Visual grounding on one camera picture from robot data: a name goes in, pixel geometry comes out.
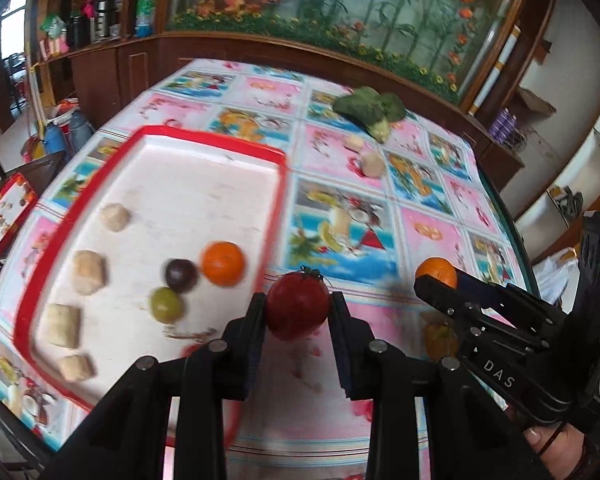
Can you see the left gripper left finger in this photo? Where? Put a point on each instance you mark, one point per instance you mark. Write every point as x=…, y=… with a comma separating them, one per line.
x=244, y=337

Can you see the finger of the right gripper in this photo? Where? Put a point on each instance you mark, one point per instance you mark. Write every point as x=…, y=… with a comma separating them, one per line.
x=463, y=314
x=479, y=292

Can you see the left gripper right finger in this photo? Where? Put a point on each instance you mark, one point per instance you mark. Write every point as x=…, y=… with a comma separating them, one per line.
x=351, y=338

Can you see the large orange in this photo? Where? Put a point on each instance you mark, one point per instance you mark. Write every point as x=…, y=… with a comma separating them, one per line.
x=440, y=269

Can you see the red tomato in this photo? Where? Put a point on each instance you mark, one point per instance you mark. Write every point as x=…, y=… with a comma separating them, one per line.
x=297, y=304

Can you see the green round fruit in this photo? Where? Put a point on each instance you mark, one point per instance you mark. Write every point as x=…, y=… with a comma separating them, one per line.
x=165, y=305

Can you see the small orange tangerine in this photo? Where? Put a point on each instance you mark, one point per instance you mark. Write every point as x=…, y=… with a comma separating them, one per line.
x=223, y=263

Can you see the dark purple fruit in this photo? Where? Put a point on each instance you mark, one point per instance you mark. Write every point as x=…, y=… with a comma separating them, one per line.
x=181, y=275

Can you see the beige chunk piece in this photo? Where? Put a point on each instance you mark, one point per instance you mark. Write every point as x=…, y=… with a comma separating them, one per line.
x=76, y=368

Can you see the beige yam chunk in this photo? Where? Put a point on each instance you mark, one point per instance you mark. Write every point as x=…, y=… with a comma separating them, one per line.
x=372, y=165

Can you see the small beige cube piece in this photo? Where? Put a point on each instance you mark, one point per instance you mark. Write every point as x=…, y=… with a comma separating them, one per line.
x=88, y=273

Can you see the beige block piece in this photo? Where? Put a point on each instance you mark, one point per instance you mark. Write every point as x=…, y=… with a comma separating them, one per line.
x=61, y=326

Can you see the beige root piece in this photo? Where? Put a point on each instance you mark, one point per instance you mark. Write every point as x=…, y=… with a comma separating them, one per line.
x=114, y=217

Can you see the beige yam piece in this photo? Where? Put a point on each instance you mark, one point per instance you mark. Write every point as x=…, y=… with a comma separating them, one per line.
x=354, y=143

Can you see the person's right hand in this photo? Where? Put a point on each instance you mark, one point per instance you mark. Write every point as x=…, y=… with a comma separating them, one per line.
x=563, y=453

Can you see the red rimmed white tray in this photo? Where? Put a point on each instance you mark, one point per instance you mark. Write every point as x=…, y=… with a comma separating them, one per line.
x=184, y=190

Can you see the colourful fruit print tablecloth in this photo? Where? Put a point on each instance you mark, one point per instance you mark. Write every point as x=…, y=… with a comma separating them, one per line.
x=366, y=236

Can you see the purple bottles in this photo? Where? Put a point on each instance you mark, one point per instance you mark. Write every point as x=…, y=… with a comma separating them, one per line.
x=503, y=127

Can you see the green bok choy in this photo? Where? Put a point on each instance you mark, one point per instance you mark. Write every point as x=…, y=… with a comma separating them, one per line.
x=374, y=111

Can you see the wooden display cabinet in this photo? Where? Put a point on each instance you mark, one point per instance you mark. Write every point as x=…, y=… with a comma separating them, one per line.
x=456, y=62

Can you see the blue water bottle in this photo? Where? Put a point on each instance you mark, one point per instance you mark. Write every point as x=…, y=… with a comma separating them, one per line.
x=144, y=18

